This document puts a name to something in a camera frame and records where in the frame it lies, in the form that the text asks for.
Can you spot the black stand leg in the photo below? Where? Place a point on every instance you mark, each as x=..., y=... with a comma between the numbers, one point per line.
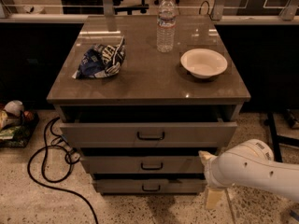
x=277, y=139

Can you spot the clear plastic water bottle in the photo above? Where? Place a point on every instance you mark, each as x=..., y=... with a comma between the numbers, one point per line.
x=166, y=22

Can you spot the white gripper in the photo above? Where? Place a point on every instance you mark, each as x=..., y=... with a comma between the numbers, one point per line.
x=215, y=172

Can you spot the blue white chip bag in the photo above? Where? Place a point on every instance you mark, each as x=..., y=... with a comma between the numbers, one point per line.
x=101, y=61

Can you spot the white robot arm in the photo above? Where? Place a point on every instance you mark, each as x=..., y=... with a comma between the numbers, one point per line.
x=249, y=164

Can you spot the grey drawer cabinet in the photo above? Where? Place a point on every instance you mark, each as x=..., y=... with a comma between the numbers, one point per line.
x=147, y=76

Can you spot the grey drawer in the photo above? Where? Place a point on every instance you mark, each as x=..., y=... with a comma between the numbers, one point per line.
x=149, y=183
x=141, y=160
x=150, y=126

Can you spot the white bowl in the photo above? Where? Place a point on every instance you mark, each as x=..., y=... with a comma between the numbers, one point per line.
x=203, y=63

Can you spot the tray of assorted objects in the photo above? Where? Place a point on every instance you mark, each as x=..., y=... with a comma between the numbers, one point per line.
x=16, y=124

